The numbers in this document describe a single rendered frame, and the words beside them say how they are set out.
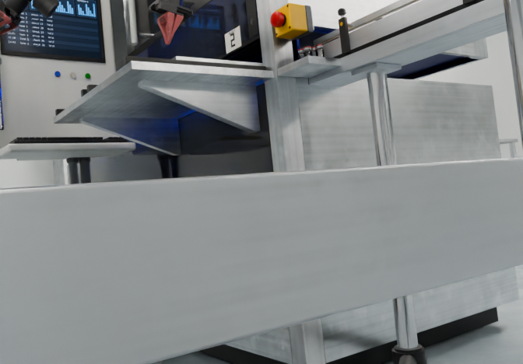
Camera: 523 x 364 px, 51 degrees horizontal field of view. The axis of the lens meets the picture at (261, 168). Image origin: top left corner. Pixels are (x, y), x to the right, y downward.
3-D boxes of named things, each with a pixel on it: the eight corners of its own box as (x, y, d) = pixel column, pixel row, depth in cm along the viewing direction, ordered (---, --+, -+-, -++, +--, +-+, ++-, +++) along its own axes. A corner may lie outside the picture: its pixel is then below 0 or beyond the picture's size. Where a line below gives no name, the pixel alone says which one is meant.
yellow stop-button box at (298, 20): (296, 40, 149) (293, 14, 149) (314, 32, 143) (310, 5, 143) (274, 37, 144) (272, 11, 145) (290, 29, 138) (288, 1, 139)
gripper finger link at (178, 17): (181, 43, 141) (184, 8, 142) (156, 35, 137) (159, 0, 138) (170, 50, 146) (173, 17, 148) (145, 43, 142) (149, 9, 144)
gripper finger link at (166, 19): (190, 45, 142) (193, 12, 144) (164, 38, 138) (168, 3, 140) (178, 52, 148) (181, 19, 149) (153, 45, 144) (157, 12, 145)
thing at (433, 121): (228, 285, 366) (215, 155, 372) (522, 324, 197) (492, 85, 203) (77, 316, 309) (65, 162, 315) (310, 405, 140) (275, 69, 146)
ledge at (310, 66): (317, 78, 153) (317, 71, 153) (350, 66, 143) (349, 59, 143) (278, 75, 145) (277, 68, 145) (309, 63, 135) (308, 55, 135)
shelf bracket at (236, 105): (254, 132, 155) (250, 87, 156) (260, 131, 153) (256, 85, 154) (142, 133, 136) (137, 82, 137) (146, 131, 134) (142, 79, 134)
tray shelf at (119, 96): (184, 124, 209) (183, 118, 209) (296, 79, 151) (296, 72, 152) (54, 123, 181) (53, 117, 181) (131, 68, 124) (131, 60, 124)
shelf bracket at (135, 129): (177, 155, 196) (174, 119, 197) (181, 154, 194) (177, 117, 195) (82, 158, 177) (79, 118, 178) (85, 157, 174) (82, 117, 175)
